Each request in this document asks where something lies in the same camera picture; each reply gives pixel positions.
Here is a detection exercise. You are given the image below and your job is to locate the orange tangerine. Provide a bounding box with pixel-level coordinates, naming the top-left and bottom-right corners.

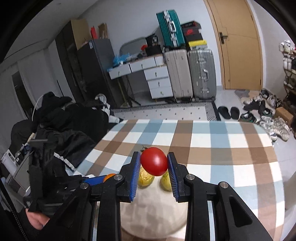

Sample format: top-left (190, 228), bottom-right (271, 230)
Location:
top-left (103, 173), bottom-right (115, 182)

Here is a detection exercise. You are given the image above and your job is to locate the wrinkled yellow guava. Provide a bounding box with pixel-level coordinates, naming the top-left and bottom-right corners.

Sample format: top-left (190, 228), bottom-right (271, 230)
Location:
top-left (137, 167), bottom-right (154, 188)

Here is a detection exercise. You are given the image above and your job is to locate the red tomato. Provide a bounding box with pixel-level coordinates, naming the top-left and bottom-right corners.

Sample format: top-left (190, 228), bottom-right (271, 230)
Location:
top-left (140, 147), bottom-right (168, 176)

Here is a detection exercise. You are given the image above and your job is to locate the smooth yellow-green guava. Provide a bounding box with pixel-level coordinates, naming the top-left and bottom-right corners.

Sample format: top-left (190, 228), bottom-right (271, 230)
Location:
top-left (161, 171), bottom-right (172, 191)

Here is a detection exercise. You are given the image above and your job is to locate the person's left hand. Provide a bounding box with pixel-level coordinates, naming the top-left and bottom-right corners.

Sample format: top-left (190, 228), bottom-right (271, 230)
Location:
top-left (26, 208), bottom-right (50, 230)

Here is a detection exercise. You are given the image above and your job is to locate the cream round plate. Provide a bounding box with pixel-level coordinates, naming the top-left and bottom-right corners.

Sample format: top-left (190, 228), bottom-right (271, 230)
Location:
top-left (120, 177), bottom-right (188, 240)

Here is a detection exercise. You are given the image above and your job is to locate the black clothes pile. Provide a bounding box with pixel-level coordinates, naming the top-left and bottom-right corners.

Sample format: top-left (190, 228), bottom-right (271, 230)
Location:
top-left (9, 92), bottom-right (122, 176)

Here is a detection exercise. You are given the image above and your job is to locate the checkered tablecloth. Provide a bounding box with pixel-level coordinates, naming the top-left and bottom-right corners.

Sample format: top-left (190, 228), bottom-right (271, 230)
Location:
top-left (76, 120), bottom-right (285, 240)

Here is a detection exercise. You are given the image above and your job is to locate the pair of black slippers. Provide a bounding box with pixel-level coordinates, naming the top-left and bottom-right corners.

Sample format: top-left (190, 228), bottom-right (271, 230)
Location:
top-left (218, 106), bottom-right (240, 120)

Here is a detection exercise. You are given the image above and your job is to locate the dotted floor rug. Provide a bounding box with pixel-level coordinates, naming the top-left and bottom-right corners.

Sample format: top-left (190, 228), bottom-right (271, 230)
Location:
top-left (112, 101), bottom-right (221, 121)

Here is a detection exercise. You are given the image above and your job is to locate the black refrigerator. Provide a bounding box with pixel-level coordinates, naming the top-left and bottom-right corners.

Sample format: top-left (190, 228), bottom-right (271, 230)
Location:
top-left (78, 39), bottom-right (124, 108)

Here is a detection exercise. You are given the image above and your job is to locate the white drawer desk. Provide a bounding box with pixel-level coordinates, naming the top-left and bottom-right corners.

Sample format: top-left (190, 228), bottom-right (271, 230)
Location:
top-left (108, 54), bottom-right (173, 99)

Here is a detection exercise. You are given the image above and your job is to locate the cardboard box on floor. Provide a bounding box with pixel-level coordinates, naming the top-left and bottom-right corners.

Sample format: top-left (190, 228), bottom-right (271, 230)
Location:
top-left (275, 107), bottom-right (294, 126)

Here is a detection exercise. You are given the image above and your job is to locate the grey door mat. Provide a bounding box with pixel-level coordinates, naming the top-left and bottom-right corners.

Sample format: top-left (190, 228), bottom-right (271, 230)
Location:
top-left (234, 89), bottom-right (260, 99)

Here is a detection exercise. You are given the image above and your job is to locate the silver suitcase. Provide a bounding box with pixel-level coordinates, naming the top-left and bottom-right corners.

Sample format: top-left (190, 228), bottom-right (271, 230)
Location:
top-left (188, 49), bottom-right (217, 101)

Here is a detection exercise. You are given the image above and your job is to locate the beige suitcase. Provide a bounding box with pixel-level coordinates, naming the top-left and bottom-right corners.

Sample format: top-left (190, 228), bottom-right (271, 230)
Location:
top-left (164, 50), bottom-right (193, 101)

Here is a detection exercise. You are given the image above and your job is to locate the teal suitcase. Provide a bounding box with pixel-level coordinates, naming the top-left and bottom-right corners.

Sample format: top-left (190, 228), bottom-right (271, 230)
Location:
top-left (156, 9), bottom-right (185, 48)

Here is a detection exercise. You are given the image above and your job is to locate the stack of shoe boxes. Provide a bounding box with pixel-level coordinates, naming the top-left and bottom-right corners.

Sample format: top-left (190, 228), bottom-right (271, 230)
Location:
top-left (181, 21), bottom-right (207, 50)

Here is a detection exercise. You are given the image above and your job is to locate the wooden shoe rack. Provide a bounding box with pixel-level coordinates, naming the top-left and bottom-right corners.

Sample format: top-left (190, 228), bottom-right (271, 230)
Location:
top-left (278, 40), bottom-right (295, 113)

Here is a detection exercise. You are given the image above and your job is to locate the wooden door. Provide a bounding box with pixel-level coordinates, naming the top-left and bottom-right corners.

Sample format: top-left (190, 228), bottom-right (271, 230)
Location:
top-left (205, 1), bottom-right (262, 90)

